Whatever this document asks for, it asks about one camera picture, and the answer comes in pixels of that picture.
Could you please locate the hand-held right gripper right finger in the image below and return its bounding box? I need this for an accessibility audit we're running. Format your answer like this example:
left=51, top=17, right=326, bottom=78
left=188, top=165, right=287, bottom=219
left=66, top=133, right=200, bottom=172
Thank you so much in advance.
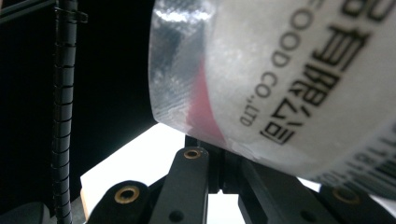
left=222, top=148, right=251, bottom=196

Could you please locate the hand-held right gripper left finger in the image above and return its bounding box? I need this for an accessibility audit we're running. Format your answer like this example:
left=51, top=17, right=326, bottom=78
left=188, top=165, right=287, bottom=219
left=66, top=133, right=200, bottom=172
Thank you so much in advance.
left=185, top=134, right=224, bottom=194

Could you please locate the red-labelled white powder bag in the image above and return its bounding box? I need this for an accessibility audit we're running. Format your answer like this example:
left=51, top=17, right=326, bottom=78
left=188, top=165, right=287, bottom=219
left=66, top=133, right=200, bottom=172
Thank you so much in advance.
left=148, top=0, right=396, bottom=201

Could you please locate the white table sheet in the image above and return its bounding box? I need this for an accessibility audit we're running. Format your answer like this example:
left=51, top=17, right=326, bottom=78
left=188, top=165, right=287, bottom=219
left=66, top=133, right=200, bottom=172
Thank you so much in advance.
left=79, top=122, right=396, bottom=224

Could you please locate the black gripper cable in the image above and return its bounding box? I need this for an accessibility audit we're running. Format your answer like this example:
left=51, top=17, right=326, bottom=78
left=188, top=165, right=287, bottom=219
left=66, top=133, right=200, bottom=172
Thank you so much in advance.
left=50, top=0, right=89, bottom=224

